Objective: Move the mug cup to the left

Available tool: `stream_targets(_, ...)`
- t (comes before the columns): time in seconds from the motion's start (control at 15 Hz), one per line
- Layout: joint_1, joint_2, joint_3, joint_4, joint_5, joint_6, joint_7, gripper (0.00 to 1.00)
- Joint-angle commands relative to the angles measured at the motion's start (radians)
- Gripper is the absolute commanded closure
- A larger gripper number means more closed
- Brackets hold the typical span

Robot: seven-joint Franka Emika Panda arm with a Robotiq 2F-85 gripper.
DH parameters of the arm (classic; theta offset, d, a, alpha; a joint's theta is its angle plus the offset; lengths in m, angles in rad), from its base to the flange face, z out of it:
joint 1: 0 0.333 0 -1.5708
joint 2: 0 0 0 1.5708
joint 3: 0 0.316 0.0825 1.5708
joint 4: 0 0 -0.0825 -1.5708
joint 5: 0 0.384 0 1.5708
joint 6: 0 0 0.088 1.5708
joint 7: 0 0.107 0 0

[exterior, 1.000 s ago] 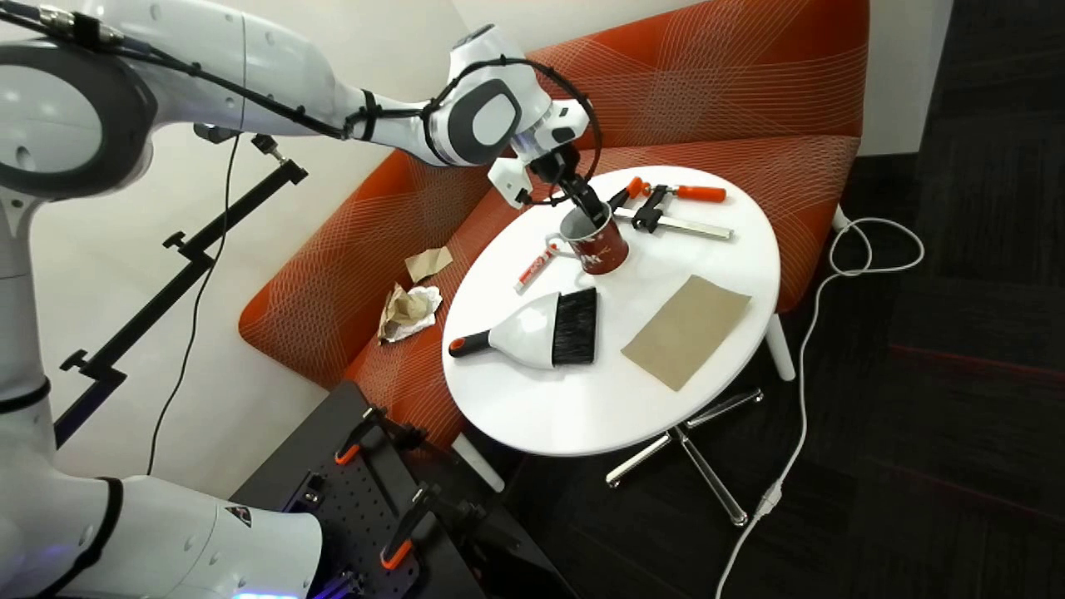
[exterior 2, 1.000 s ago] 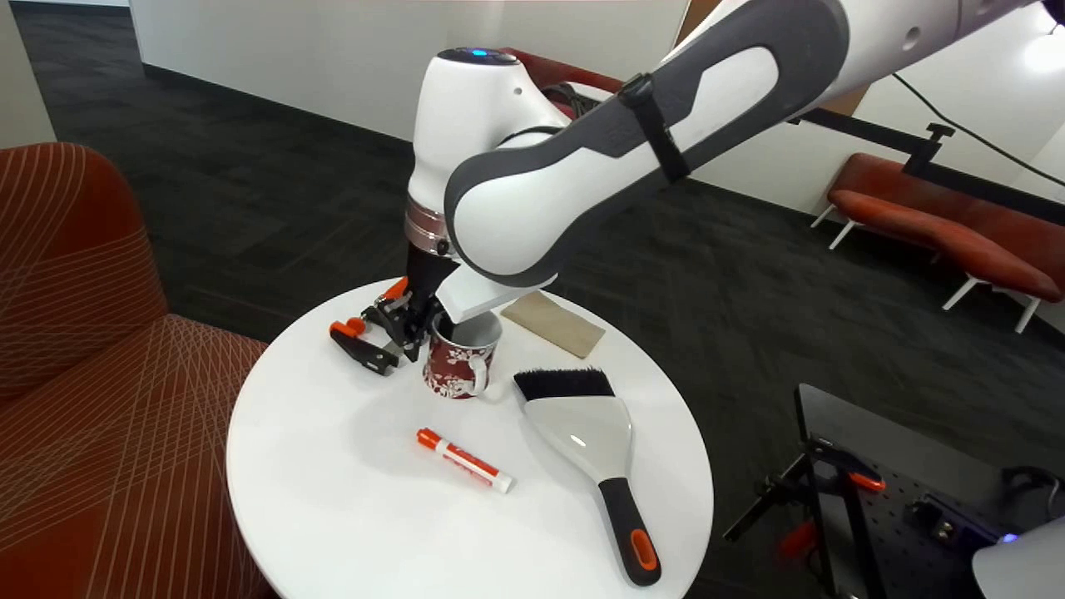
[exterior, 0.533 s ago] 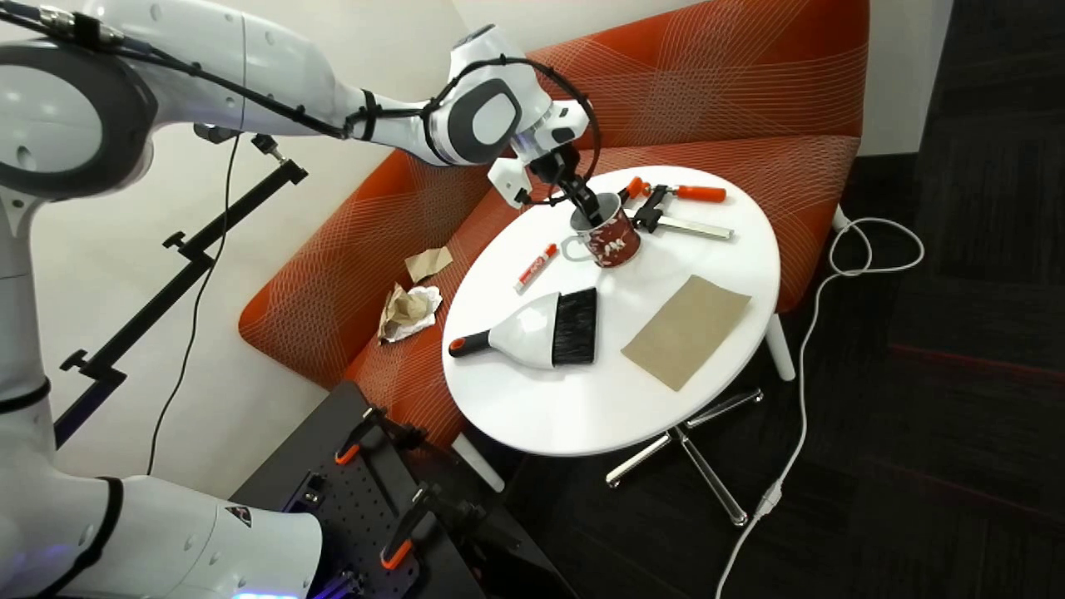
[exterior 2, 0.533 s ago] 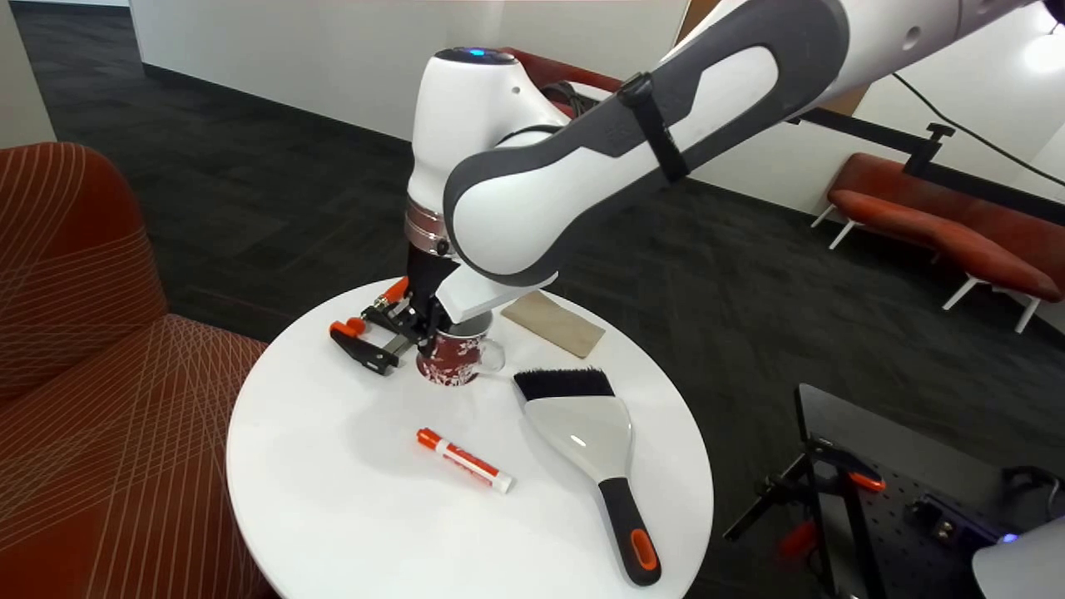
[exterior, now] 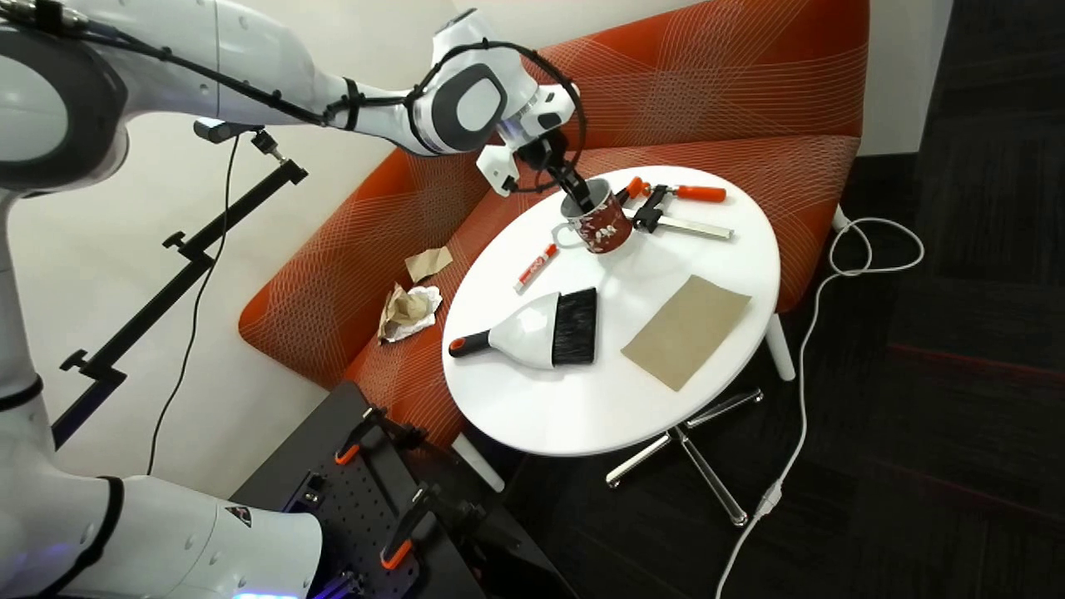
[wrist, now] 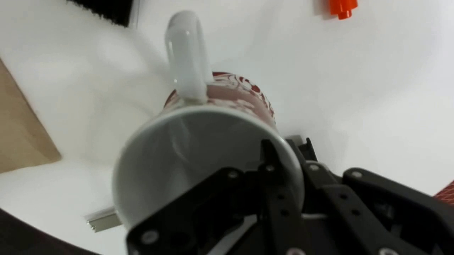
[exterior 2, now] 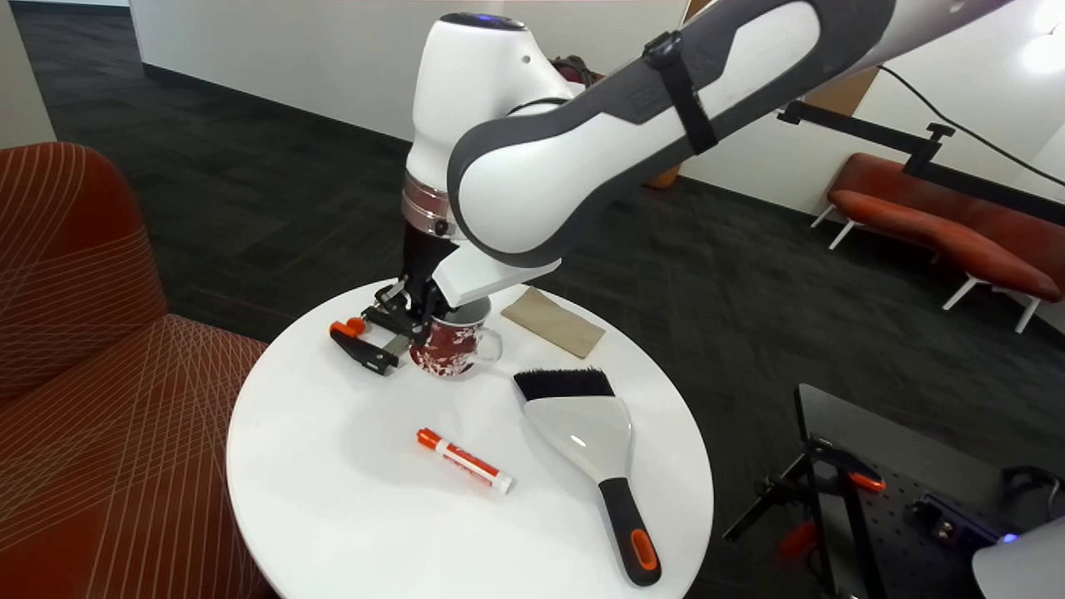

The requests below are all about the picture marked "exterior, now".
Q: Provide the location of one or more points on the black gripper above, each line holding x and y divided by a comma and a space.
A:
542, 149

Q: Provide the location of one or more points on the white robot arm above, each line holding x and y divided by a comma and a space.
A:
222, 54

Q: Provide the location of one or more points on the red white marker pen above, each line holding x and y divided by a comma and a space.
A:
537, 266

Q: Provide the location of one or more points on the black clamp grey bar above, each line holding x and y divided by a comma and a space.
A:
686, 224

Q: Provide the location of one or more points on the white brush black bristles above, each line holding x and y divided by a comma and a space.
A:
534, 333

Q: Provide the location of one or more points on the small brown paper piece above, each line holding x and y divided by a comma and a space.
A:
429, 265

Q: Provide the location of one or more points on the orange patterned sofa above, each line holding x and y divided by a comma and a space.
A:
721, 102

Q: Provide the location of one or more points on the brown cardboard sheet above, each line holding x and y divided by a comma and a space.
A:
686, 330

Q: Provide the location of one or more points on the white round table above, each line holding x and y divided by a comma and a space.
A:
619, 386

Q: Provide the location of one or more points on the crumpled beige paper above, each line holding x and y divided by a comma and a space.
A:
407, 313

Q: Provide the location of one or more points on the orange black bar clamp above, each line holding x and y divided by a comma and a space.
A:
402, 543
354, 444

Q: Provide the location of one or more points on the black perforated board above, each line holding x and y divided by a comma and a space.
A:
333, 488

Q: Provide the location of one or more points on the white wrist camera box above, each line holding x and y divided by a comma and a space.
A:
496, 172

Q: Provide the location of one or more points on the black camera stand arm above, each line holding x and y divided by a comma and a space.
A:
169, 283

